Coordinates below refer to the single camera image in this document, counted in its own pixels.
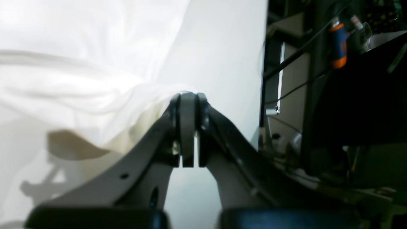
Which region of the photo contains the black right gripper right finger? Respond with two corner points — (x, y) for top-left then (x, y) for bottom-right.
(195, 93), (362, 229)

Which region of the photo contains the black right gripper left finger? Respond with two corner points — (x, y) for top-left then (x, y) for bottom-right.
(25, 93), (195, 229)

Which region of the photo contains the white printed t-shirt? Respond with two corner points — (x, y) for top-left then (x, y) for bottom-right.
(1, 0), (194, 229)

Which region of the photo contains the orange blue tool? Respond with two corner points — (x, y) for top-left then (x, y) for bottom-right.
(328, 17), (348, 69)

